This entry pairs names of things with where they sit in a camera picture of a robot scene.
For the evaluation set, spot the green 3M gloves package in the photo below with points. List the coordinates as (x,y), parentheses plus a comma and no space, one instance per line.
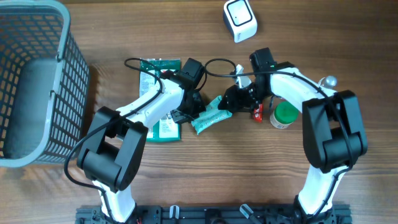
(165,130)

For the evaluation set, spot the light green wipes packet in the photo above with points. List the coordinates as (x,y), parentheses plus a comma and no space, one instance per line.
(210,116)

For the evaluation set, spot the white barcode scanner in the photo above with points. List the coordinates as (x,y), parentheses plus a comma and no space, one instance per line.
(239,19)

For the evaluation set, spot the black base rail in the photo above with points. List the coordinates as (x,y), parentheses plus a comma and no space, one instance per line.
(276,213)

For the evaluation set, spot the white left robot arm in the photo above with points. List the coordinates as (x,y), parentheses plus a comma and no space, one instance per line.
(111,153)

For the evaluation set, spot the red Nescafe sachet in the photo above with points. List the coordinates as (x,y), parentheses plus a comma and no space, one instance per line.
(258,113)

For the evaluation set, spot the green lidded jar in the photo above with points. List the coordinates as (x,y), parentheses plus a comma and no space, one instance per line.
(284,115)

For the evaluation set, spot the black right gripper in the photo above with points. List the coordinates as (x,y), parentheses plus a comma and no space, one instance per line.
(239,102)

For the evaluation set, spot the yellow dish soap bottle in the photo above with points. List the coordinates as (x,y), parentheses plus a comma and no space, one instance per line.
(328,82)

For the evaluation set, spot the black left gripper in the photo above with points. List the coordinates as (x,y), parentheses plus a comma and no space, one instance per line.
(201,107)

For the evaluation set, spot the grey plastic shopping basket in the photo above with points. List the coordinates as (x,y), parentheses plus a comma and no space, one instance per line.
(44,84)

